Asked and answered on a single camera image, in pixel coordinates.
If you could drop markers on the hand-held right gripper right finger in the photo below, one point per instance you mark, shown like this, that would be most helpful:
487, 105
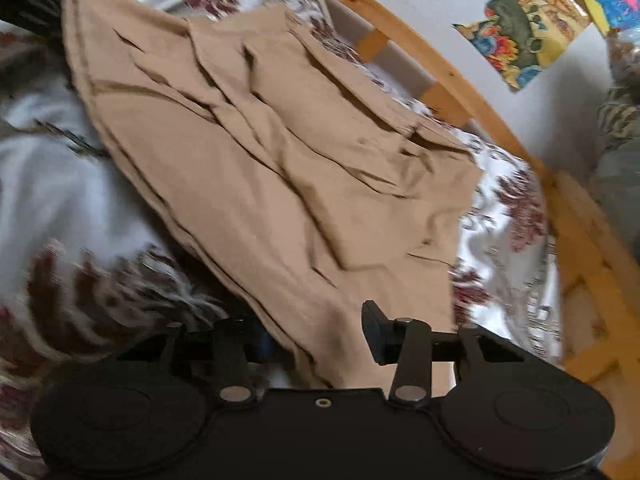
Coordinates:
382, 332

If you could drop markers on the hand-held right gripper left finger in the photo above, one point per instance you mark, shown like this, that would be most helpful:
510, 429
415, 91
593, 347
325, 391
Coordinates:
231, 355

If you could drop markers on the tan hooded jacket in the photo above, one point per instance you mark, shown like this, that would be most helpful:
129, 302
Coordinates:
250, 160

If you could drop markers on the white floral bed sheet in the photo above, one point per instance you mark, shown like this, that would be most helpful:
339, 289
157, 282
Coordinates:
50, 185

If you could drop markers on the bagged grey bedding bundle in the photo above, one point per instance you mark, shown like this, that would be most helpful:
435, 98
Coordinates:
622, 150

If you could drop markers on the wooden bed frame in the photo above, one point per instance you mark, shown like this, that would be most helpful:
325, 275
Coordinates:
450, 80

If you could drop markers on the green yellow flower wall poster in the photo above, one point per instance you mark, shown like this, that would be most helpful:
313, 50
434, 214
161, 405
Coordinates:
525, 25

